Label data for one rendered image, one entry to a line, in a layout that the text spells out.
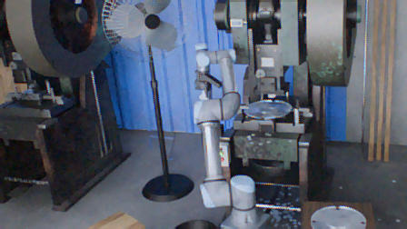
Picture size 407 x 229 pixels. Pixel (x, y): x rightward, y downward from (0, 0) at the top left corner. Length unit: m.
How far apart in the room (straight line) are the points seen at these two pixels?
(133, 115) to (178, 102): 0.51
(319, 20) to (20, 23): 1.76
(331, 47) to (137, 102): 2.68
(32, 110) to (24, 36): 0.71
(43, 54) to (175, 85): 1.64
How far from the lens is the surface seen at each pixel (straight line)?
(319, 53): 2.61
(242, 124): 3.11
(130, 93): 4.87
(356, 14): 2.89
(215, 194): 2.46
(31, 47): 3.33
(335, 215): 2.79
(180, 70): 4.56
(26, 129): 3.82
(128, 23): 3.32
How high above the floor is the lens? 1.89
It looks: 22 degrees down
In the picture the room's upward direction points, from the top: 3 degrees counter-clockwise
